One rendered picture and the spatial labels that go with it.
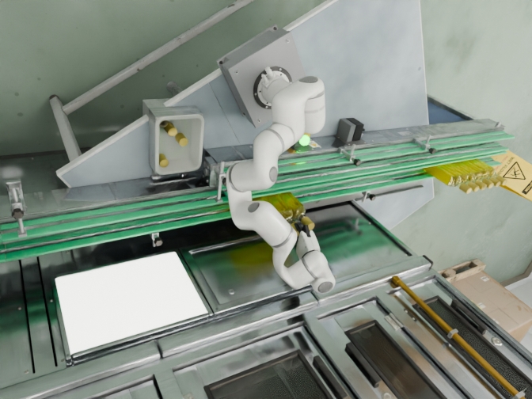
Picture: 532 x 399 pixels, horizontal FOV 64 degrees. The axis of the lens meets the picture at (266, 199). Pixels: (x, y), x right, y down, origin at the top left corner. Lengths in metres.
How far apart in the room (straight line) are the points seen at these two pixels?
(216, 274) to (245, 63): 0.73
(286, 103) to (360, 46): 0.78
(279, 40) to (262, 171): 0.58
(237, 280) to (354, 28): 1.09
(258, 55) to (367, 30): 0.57
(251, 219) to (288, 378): 0.49
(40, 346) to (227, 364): 0.53
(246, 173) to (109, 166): 0.63
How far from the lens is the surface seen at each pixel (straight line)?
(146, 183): 1.65
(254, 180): 1.15
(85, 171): 1.62
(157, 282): 1.50
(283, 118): 1.23
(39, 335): 1.44
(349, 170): 1.95
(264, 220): 1.16
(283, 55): 1.58
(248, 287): 1.51
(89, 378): 1.30
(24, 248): 1.55
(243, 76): 1.53
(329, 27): 1.81
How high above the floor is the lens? 2.14
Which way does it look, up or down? 44 degrees down
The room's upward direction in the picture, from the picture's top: 138 degrees clockwise
